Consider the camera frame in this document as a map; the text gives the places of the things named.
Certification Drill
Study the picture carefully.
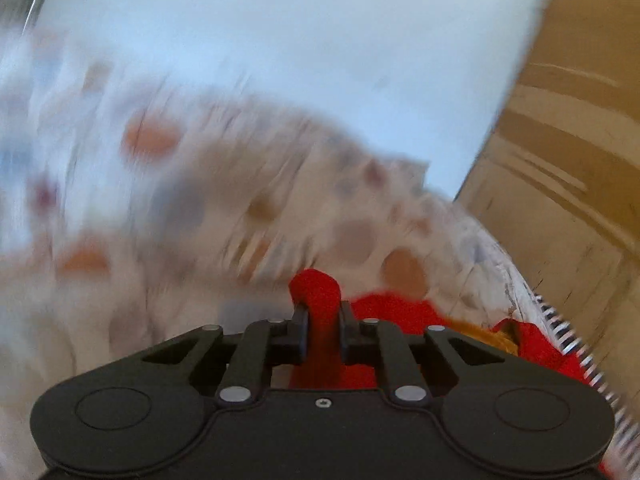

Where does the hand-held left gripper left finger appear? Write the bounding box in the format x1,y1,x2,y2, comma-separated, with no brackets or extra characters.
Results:
141,304,310,407

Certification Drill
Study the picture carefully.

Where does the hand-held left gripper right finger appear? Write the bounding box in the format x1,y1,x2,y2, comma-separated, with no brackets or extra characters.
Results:
340,301,507,407

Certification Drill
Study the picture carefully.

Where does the red fleece garment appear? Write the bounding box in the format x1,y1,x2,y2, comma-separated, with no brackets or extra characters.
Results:
287,270,607,480

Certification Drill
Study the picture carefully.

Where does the orange cloth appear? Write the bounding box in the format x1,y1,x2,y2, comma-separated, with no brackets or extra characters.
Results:
447,317,522,357

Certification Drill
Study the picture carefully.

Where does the spotted white bed sheet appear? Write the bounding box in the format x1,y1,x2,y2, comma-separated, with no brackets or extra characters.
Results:
0,25,543,480

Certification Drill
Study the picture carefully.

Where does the black white striped cloth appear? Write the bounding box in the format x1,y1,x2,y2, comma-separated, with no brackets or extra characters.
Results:
534,294,640,480

